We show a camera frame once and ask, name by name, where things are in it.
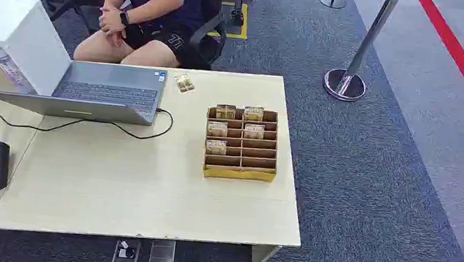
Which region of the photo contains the black stand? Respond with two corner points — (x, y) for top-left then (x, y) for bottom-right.
(227, 0), (248, 28)

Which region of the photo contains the white box cabinet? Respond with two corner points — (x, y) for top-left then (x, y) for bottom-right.
(0, 0), (80, 100)

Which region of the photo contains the printed card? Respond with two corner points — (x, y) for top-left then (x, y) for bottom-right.
(242, 105), (265, 123)
(206, 121), (229, 139)
(215, 103), (237, 121)
(204, 139), (229, 157)
(242, 122), (266, 141)
(173, 72), (197, 96)

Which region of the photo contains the wooden card box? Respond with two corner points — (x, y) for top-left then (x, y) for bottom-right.
(199, 103), (284, 186)

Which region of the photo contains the black office chair with armrest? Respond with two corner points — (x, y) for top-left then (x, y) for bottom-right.
(179, 0), (233, 73)

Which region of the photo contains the black laptop cable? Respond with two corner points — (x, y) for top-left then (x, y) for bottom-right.
(0, 85), (176, 147)

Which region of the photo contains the grey laptop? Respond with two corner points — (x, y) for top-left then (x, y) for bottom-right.
(0, 50), (170, 130)

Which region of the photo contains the floor socket cover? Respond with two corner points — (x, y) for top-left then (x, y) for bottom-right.
(149, 238), (177, 262)

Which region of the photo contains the floor socket with plug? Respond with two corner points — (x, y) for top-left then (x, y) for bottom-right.
(111, 237), (142, 262)

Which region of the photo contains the black wristwatch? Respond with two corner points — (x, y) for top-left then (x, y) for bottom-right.
(117, 10), (132, 28)

